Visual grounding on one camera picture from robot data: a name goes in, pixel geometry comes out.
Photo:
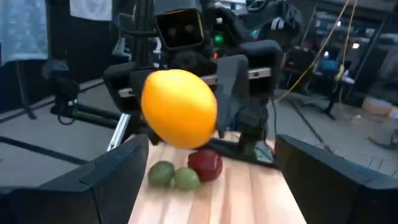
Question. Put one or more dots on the white hanging cloth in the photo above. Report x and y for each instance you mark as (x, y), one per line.
(90, 9)

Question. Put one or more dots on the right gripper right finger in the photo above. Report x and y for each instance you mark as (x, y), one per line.
(342, 199)

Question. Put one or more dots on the yellow lemon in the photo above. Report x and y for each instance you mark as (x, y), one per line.
(178, 109)

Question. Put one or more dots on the green lime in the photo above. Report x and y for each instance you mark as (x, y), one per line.
(186, 179)

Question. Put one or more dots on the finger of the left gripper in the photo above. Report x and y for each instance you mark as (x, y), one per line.
(124, 84)
(233, 93)

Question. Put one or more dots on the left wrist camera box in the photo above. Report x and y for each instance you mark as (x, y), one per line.
(180, 28)

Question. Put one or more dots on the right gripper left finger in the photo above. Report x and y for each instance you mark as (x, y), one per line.
(77, 199)

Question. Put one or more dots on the light blue hanging cloth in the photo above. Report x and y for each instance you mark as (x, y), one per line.
(21, 31)

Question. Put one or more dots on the dark red apple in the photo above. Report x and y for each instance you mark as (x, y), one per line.
(205, 164)

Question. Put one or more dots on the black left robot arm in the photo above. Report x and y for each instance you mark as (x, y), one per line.
(253, 124)

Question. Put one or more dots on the dark green avocado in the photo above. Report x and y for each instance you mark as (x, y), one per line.
(161, 173)

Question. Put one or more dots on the black floor stand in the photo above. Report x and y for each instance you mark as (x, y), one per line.
(63, 90)

